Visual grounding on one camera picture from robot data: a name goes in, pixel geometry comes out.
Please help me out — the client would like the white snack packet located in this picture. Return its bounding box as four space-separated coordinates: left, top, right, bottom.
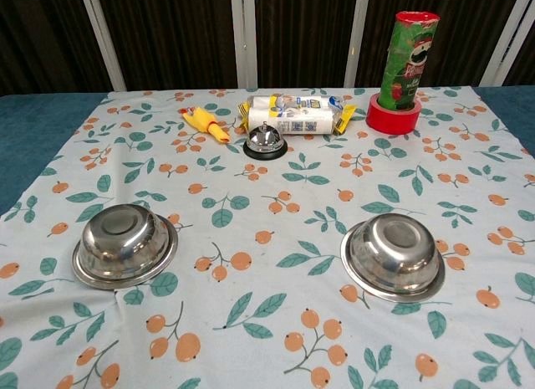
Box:
237 94 357 136

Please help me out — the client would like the stainless steel bowl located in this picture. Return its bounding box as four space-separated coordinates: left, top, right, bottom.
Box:
71 203 180 290
339 213 446 305

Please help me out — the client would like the red tape roll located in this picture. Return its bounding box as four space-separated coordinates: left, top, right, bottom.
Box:
365 91 422 136

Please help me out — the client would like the silver call bell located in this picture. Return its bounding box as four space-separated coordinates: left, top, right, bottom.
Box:
242 121 288 160

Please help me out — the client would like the floral white tablecloth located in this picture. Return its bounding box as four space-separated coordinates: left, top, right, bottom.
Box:
0 86 535 389

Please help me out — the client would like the green Pringles can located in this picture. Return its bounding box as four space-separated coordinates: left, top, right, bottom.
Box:
378 10 442 112

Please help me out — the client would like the white partition post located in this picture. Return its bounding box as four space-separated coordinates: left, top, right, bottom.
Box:
78 0 128 92
344 0 374 89
230 0 259 90
478 0 535 88

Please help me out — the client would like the yellow rubber chicken toy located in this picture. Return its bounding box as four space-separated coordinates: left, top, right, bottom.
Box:
180 105 232 146

